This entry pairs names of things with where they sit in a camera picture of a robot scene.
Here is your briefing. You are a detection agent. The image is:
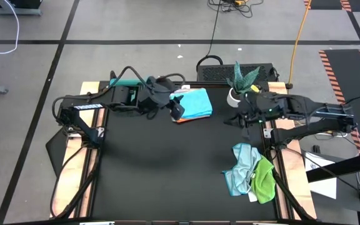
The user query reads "black perforated computer case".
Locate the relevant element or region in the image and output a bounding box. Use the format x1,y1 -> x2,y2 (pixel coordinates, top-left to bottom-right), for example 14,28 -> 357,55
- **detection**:
197,63 -> 278,83

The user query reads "white floor cable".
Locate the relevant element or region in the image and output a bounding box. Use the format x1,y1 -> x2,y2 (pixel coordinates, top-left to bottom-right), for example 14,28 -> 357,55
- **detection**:
0,0 -> 20,56

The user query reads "green microfiber towel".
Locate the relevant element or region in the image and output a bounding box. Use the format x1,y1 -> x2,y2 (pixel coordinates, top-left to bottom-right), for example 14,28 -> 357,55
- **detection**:
250,154 -> 277,204

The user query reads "teal plastic tray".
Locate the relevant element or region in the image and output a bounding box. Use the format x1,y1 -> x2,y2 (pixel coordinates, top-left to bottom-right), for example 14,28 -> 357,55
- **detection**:
109,77 -> 147,106

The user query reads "green plant in white pot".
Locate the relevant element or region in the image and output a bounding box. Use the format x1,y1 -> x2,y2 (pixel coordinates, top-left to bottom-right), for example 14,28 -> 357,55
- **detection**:
226,61 -> 261,109

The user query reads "light blue teal-edged towel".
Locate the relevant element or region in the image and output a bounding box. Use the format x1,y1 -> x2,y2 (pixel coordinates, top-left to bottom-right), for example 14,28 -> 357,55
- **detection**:
222,142 -> 262,197

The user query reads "large hazard-striped floor mat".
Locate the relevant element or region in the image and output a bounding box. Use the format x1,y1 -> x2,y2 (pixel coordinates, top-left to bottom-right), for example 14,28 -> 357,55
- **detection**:
319,49 -> 360,154

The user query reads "wooden side board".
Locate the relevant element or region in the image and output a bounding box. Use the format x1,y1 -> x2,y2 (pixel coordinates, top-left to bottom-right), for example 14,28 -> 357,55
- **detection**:
51,81 -> 108,219
267,81 -> 318,219

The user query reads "bright blue microfiber towel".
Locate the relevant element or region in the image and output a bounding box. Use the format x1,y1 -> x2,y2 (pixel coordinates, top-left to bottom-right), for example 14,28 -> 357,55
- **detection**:
171,87 -> 214,120

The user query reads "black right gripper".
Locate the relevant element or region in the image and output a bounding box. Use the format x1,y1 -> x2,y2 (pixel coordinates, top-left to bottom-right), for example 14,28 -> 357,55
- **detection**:
223,92 -> 264,141

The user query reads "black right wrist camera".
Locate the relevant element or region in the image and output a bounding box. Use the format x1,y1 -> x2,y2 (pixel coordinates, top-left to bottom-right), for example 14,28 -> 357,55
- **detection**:
254,99 -> 287,122

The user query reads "white paper sheet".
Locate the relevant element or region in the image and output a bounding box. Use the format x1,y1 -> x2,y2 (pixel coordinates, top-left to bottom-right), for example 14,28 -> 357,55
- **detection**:
304,151 -> 338,200

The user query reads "orange microfiber towel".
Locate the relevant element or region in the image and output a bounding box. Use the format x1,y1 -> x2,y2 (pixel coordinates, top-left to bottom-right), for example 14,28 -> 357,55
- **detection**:
174,115 -> 211,124

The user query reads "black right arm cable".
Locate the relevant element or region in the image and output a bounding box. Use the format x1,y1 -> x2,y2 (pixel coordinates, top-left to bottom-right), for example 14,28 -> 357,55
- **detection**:
264,149 -> 317,222

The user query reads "tangled black cable bundle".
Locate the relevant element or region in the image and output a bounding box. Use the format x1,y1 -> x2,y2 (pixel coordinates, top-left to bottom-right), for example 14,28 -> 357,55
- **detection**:
207,0 -> 264,19

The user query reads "black hanging cable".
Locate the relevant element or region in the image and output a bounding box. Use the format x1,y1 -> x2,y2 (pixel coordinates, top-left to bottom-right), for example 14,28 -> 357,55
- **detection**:
195,0 -> 225,73

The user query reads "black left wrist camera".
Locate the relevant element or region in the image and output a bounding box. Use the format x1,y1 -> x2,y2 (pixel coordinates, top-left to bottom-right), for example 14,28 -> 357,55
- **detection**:
114,86 -> 141,109

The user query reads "yellow hanging cable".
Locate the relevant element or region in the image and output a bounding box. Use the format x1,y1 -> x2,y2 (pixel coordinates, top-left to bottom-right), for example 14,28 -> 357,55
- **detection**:
287,0 -> 313,91

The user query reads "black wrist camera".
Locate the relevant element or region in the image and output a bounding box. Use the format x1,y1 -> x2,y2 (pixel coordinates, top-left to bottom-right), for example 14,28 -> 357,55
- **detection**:
254,99 -> 287,122
114,86 -> 141,109

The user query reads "grey desk foot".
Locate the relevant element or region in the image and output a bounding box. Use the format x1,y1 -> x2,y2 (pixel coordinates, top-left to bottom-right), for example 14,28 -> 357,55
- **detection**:
0,0 -> 43,17

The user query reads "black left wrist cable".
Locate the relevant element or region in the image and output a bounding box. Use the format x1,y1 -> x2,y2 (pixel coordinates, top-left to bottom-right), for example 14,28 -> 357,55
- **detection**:
104,65 -> 187,94

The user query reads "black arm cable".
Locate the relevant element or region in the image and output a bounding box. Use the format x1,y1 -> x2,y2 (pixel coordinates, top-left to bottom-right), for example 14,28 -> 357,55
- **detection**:
49,145 -> 104,219
264,149 -> 317,222

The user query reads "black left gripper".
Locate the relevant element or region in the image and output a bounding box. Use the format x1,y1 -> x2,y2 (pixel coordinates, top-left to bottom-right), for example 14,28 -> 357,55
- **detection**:
138,76 -> 186,122

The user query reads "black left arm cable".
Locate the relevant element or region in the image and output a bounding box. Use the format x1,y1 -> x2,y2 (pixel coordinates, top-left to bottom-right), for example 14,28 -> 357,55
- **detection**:
49,145 -> 104,219

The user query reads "black flat panel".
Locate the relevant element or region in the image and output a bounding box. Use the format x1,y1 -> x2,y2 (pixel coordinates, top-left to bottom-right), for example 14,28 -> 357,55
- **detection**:
44,131 -> 73,178

